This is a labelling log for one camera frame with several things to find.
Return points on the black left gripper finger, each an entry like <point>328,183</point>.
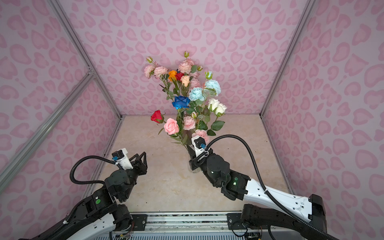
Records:
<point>143,159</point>
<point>134,159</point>

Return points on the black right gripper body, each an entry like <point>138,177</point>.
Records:
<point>195,163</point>

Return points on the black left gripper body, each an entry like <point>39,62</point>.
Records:
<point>138,169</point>

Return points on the clear frosted glass vase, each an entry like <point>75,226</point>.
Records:
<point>193,159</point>

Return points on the pink carnation spray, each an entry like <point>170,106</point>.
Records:
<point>191,128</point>
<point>153,69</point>

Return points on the white artificial rose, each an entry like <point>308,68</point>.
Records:
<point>218,109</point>

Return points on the light blue carnation spray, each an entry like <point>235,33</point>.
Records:
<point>201,93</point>

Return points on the orange artificial rose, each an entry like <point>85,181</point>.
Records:
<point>172,79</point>

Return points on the peach artificial rose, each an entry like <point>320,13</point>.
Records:
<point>185,81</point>

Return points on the small red artificial rose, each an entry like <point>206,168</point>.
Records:
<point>179,76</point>

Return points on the pink rosebud spray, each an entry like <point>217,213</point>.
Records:
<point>186,66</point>

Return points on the small pink rosebud stem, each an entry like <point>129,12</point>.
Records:
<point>177,139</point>

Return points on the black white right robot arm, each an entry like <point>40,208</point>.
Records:
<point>264,206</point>

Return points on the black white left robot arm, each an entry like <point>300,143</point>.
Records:
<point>103,211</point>

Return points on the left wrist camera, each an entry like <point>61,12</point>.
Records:
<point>121,159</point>

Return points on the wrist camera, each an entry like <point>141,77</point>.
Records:
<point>121,159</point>
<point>199,147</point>

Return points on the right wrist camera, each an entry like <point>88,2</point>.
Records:
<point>199,147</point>

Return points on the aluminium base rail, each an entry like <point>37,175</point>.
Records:
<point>196,226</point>

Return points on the aluminium frame left diagonal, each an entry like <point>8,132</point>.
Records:
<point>23,155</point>

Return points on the aluminium frame left post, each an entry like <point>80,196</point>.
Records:
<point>79,46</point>

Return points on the aluminium frame post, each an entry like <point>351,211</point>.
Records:
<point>79,46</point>
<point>310,7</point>

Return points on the aluminium frame right post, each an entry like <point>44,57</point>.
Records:
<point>310,7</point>

